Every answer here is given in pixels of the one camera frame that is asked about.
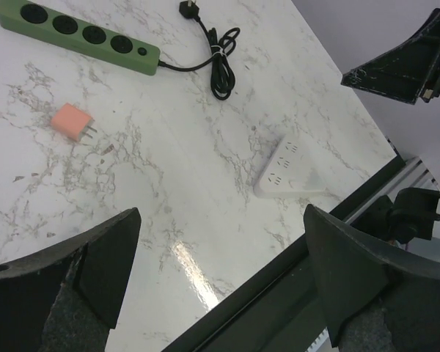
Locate black power cord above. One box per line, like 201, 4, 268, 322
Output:
158, 0, 241, 102

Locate pink plug adapter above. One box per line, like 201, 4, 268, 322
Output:
51, 103, 98, 142

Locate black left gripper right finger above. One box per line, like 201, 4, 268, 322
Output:
304, 205, 440, 351

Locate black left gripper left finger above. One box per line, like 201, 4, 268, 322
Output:
0, 208, 142, 351

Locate green power strip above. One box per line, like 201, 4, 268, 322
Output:
0, 0, 161, 76

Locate aluminium frame rail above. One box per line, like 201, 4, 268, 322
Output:
331, 156, 440, 224

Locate white triangular power strip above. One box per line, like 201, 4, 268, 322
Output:
253, 134, 326, 199

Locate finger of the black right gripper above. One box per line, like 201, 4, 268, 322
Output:
341, 8, 440, 105

